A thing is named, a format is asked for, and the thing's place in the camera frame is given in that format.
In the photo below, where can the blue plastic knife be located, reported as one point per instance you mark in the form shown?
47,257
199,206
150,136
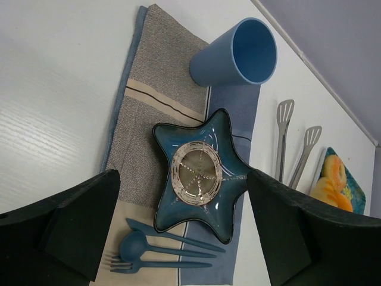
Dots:
150,231

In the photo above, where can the blue plastic fork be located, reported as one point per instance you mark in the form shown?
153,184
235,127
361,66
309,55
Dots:
119,266

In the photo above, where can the metal serving tongs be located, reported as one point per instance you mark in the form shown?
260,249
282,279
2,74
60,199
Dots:
311,137

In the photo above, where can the orange striped croissant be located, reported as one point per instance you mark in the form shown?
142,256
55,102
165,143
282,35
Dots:
325,192

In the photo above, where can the blue plastic cup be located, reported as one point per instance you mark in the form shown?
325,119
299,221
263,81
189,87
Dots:
246,54

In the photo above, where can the blue plastic spoon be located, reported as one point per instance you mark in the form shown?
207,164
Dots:
135,244

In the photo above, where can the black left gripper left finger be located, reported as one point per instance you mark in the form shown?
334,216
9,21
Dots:
59,240

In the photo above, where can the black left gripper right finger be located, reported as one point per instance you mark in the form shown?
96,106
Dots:
307,242

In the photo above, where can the blue starfish-shaped plate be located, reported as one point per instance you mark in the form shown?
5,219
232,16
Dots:
205,175

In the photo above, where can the glazed twisted bread roll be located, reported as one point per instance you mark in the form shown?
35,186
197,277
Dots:
334,170

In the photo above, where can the teal floral tray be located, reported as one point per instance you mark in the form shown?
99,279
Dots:
352,189

